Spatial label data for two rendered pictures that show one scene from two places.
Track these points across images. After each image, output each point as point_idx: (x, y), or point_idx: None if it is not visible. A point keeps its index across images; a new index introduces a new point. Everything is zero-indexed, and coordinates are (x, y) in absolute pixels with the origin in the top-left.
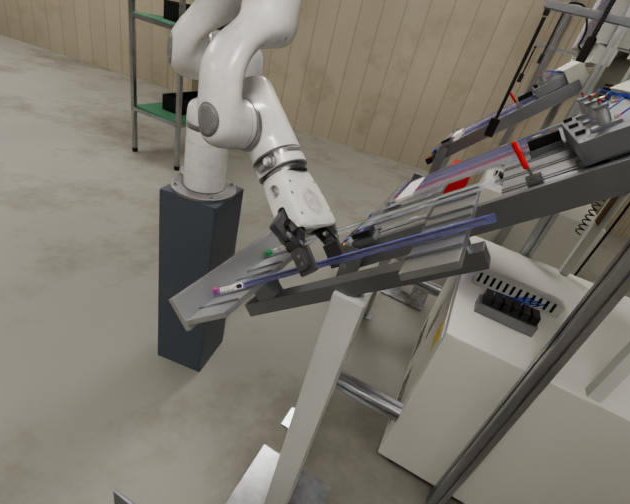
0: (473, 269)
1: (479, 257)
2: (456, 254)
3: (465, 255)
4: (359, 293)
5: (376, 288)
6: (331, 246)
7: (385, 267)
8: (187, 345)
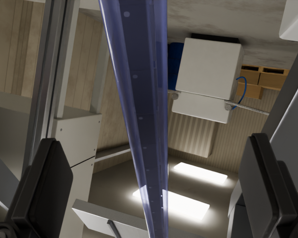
0: (233, 191)
1: (229, 208)
2: (101, 232)
3: (231, 210)
4: (293, 64)
5: (275, 104)
6: (258, 218)
7: None
8: None
